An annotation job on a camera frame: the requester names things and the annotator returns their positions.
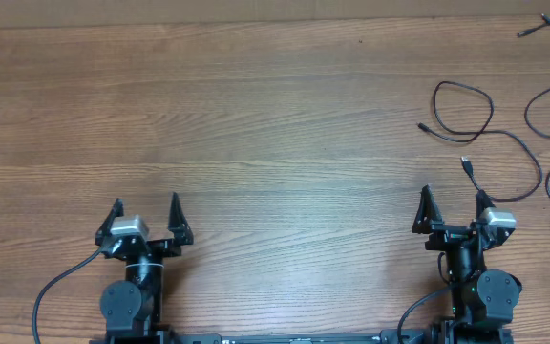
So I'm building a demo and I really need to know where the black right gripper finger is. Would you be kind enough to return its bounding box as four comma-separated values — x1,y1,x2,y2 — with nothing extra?
476,189,495,224
412,185,445,234

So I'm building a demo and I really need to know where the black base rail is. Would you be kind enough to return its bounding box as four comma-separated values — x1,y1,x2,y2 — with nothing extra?
89,328,515,344

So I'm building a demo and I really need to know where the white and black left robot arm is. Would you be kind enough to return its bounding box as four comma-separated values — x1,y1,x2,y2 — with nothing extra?
95,194,194,343

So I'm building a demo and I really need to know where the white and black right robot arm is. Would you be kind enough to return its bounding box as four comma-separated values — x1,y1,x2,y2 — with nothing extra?
396,185,522,343

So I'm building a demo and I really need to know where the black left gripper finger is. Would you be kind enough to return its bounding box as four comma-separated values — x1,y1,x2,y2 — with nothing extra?
167,192,194,247
95,198,124,244

